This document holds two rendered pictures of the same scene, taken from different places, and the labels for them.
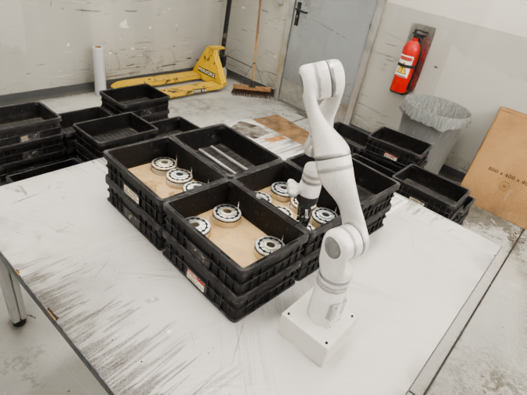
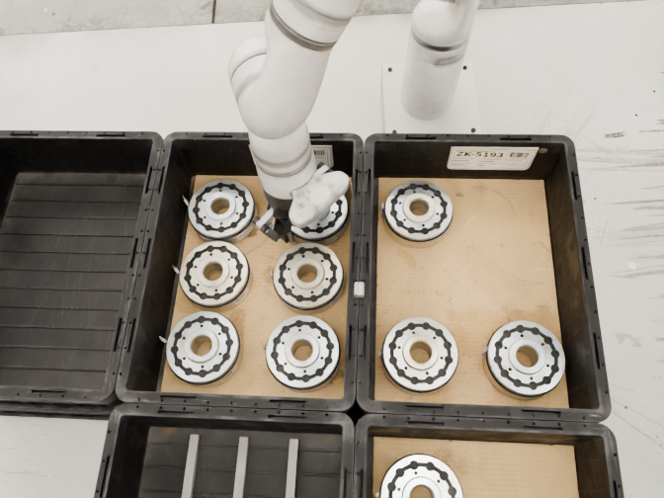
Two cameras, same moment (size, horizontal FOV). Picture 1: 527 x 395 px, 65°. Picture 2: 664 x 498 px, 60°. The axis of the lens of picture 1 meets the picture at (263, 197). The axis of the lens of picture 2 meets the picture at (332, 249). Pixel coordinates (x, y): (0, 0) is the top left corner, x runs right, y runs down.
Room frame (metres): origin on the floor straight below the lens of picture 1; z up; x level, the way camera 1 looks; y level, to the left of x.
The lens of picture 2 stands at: (1.37, 0.22, 1.64)
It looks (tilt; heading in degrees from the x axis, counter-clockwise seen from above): 66 degrees down; 240
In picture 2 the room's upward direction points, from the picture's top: 8 degrees counter-clockwise
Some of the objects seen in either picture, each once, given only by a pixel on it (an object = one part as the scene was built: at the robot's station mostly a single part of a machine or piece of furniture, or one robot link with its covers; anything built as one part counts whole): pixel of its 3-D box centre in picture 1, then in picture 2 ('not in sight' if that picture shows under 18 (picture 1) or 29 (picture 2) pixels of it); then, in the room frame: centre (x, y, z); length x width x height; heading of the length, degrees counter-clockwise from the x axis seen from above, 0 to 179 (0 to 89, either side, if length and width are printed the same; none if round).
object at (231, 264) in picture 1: (234, 221); (472, 264); (1.08, 0.08, 0.92); 0.40 x 0.30 x 0.02; 50
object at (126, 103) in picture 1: (136, 122); not in sight; (2.78, 1.04, 0.37); 0.40 x 0.30 x 0.45; 144
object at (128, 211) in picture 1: (164, 201); not in sight; (1.33, 0.38, 0.76); 0.40 x 0.30 x 0.12; 50
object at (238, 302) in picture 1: (230, 257); not in sight; (1.08, 0.08, 0.76); 0.40 x 0.30 x 0.12; 50
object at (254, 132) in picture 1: (248, 128); not in sight; (2.29, 0.16, 0.71); 0.22 x 0.19 x 0.01; 54
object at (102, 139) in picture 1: (118, 158); not in sight; (2.22, 0.95, 0.37); 0.40 x 0.30 x 0.45; 144
